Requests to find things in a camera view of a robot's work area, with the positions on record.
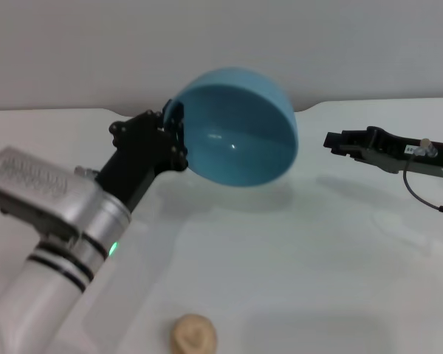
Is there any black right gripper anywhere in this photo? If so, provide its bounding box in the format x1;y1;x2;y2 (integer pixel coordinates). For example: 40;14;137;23
323;125;443;180

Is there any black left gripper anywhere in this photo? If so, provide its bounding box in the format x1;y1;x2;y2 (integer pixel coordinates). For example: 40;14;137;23
95;99;190;215

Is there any blue ceramic bowl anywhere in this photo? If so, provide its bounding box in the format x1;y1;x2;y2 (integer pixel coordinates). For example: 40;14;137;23
168;66;301;189

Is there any beige egg yolk pastry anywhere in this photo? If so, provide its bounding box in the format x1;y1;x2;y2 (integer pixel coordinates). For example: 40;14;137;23
169;313;219;354

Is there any right arm connector cable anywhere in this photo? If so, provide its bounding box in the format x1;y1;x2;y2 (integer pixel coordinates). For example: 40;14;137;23
402;137;443;217

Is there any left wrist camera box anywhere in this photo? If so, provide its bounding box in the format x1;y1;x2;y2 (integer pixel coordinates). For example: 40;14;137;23
0;146;106;251

